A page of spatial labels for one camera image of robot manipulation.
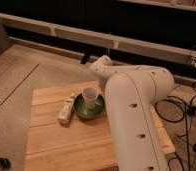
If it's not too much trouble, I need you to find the green bowl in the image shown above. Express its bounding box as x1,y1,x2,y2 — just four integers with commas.
73,94,105,120

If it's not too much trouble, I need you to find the white plastic bottle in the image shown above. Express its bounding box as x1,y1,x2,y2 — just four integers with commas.
58,93,76,124

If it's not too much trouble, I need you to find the white plastic cup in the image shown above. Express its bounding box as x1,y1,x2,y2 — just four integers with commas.
82,87,99,109

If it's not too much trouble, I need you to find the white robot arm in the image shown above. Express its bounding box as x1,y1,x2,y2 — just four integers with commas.
90,55,174,171

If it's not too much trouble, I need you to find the black chair caster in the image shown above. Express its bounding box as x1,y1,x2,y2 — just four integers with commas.
0,158,11,169

